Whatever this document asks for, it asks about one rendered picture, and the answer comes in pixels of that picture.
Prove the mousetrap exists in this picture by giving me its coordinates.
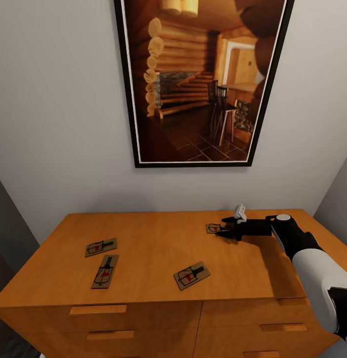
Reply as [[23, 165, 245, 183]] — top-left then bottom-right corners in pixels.
[[91, 255, 119, 289], [85, 238, 117, 258], [173, 261, 211, 291], [206, 224, 232, 234]]

